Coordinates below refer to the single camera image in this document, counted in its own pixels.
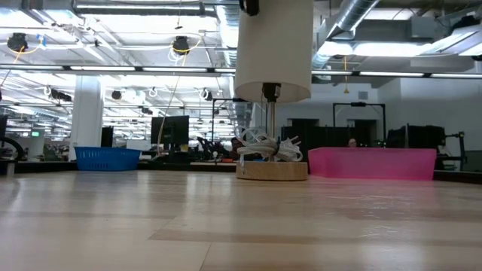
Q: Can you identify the black computer monitor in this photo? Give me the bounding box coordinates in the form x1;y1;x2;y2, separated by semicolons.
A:
151;115;191;146

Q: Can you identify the black tall speaker box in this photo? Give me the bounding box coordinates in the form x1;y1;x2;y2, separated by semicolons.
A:
100;126;114;148

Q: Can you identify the pink plastic tray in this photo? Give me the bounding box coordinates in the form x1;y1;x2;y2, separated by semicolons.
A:
307;147;438;181

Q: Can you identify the blue plastic basket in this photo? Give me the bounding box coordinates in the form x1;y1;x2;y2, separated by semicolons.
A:
74;146;142;172

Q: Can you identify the white building column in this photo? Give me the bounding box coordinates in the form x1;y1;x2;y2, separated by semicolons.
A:
69;75;105;163

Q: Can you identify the dark cabinet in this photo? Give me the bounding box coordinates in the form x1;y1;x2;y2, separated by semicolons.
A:
386;125;447;150

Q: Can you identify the bundled white lamp cable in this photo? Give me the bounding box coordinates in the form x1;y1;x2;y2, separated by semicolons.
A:
235;126;304;169

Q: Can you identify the black metal gantry frame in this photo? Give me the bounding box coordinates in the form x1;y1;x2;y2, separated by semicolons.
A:
212;98;249;163
333;102;387;148

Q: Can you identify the silver ventilation duct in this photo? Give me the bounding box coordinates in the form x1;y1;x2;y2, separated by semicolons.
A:
314;0;381;69

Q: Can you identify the black aluminium table frame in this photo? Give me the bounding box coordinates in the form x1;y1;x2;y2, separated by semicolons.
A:
0;160;482;185

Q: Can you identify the black curved hose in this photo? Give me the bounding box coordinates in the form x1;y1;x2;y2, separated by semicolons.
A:
0;135;22;162

